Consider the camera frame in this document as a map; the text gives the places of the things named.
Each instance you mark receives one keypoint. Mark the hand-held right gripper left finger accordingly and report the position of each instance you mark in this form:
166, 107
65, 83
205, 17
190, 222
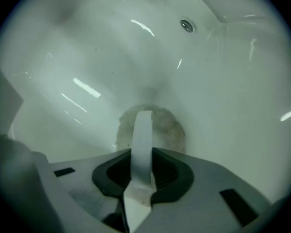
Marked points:
77, 176

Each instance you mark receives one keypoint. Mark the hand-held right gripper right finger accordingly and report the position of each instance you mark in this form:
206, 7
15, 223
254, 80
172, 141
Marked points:
208, 186

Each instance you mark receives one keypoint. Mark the white bathtub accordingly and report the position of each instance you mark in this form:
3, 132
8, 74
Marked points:
135, 57

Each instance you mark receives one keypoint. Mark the round chrome bathtub fitting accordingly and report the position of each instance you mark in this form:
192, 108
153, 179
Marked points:
187, 25

